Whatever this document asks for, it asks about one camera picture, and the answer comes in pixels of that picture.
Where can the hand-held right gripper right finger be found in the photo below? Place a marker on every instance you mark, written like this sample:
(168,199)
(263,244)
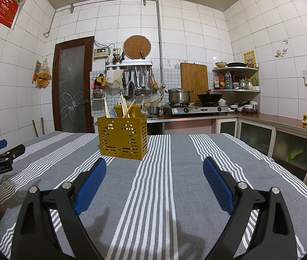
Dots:
(218,187)

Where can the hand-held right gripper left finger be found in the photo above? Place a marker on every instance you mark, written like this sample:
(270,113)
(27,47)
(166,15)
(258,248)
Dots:
(91,187)

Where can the yellow perforated utensil holder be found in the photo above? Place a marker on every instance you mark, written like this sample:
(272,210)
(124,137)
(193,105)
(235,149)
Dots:
(121,140)

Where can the row of hanging kitchen utensils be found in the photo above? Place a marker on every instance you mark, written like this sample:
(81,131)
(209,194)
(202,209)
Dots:
(142,84)

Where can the wooden stick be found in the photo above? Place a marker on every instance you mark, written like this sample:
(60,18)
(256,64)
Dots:
(42,126)
(35,128)

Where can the grey white striped tablecloth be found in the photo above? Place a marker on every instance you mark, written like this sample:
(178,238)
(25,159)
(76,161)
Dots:
(153,195)

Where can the steel gas stove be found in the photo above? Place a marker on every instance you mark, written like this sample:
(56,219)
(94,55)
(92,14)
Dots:
(196,110)

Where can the orange hanging plastic bag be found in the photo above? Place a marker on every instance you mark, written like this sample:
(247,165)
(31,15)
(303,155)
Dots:
(44,74)

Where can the pile of bowls and dishes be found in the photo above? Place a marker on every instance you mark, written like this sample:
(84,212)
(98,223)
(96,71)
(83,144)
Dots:
(247,108)

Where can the brown frosted glass door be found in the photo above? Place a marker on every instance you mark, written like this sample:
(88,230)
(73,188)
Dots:
(72,86)

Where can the black wok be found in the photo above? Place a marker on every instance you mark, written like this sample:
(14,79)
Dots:
(209,97)

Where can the steel pot with lid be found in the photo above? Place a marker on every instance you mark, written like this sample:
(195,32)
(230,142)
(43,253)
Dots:
(179,96)

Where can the small steel pot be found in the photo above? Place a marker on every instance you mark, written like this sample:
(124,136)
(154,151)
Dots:
(154,110)

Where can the row of condiment bottles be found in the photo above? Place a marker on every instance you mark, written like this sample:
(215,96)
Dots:
(228,82)

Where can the wooden cutting board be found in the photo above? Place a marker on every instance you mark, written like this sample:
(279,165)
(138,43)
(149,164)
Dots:
(194,81)

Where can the white hanging cloth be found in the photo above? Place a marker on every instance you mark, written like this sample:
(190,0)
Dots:
(114,78)

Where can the cream bowl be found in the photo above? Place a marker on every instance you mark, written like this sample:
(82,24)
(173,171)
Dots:
(220,64)

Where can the black shallow pan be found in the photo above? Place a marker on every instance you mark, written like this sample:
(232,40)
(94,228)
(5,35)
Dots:
(236,64)

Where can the round bamboo lid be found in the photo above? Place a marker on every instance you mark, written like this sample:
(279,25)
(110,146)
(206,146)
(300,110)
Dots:
(136,46)

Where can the corner wall shelf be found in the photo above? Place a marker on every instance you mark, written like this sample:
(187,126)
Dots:
(236,69)

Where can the metal wall rack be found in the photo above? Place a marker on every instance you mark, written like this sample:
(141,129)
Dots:
(129,65)

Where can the wall control box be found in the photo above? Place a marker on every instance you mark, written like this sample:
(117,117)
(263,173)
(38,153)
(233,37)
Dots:
(101,52)

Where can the yellow wall poster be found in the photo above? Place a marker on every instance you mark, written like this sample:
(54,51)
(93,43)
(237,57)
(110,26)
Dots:
(249,59)

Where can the wall hook stickers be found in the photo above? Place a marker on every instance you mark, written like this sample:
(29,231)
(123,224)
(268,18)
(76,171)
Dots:
(282,51)

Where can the grey wall pipe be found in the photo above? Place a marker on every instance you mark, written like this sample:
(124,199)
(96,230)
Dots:
(159,32)

